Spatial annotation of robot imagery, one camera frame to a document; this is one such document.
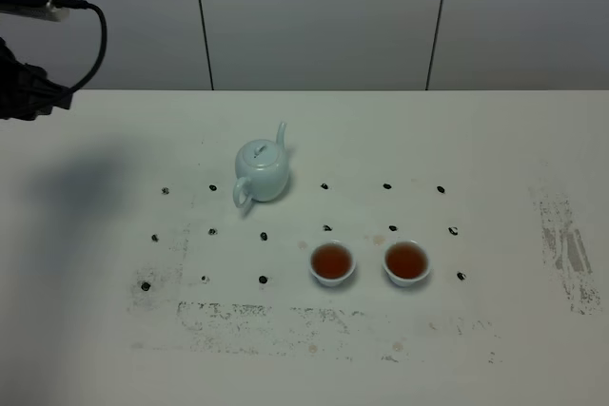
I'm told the light blue porcelain teapot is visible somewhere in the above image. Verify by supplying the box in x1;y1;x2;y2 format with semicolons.
233;122;290;208

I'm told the blue porcelain teacup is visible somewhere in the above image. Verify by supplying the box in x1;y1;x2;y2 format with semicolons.
308;240;357;288
383;240;432;290

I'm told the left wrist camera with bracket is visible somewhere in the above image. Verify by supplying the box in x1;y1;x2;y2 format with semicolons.
0;0;69;22

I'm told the black left camera cable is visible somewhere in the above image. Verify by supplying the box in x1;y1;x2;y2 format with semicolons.
59;0;108;98

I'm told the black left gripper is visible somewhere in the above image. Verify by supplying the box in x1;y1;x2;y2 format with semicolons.
0;39;72;120

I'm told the left blue porcelain teacup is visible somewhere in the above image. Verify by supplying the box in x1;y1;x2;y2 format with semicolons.
308;240;357;288

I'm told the right blue porcelain teacup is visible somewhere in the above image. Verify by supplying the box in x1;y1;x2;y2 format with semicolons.
383;240;432;290

